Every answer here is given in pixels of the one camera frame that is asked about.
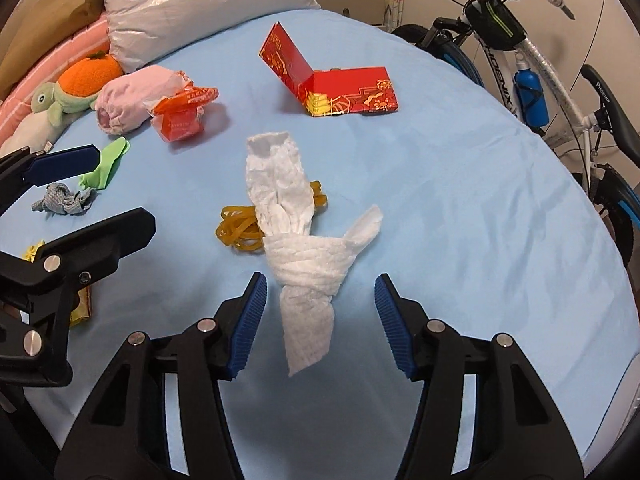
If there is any knotted white paper tissue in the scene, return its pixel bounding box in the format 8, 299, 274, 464
245, 131, 385, 378

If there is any open red gift box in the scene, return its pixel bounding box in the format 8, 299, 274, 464
258, 22, 400, 118

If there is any white bicycle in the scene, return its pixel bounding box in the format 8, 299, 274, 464
390, 0, 640, 271

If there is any pink fluffy sock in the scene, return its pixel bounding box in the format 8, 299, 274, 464
95, 65, 193, 136

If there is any orange plastic wrapper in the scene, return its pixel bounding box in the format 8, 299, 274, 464
145, 82, 221, 143

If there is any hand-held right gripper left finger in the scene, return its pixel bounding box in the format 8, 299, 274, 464
54, 272, 268, 480

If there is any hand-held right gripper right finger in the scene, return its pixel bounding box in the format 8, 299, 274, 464
374, 273, 586, 480

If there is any yellow wrapper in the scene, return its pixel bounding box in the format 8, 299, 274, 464
22, 241, 94, 329

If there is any black bicycle frame bag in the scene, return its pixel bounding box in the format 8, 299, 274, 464
464, 0, 527, 52

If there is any light blue bed sheet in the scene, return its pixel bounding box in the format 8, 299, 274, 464
0, 7, 631, 480

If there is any pillow in clear plastic bag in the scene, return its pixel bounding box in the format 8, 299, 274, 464
102, 0, 321, 73

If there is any turtle plush with orange shell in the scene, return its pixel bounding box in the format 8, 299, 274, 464
31, 50, 125, 126

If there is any green grip sock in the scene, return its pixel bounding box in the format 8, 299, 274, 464
78, 138, 132, 191

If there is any white cabinet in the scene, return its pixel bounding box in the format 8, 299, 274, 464
312, 0, 393, 28

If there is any blue water bottle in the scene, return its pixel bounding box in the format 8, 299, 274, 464
514, 52, 551, 128

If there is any crumpled grey cloth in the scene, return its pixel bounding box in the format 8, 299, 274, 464
31, 182, 96, 217

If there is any white plush toy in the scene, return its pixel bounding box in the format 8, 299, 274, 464
0, 105, 83, 158

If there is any pile of yellow rubber bands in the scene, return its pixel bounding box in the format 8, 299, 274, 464
215, 180, 331, 254

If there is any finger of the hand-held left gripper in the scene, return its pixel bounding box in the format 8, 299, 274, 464
0, 206, 157, 387
0, 144, 102, 221

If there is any brown paper bag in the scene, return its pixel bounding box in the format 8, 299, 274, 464
0, 0, 116, 103

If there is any pink striped cushion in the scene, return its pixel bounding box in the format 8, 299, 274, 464
0, 12, 111, 143

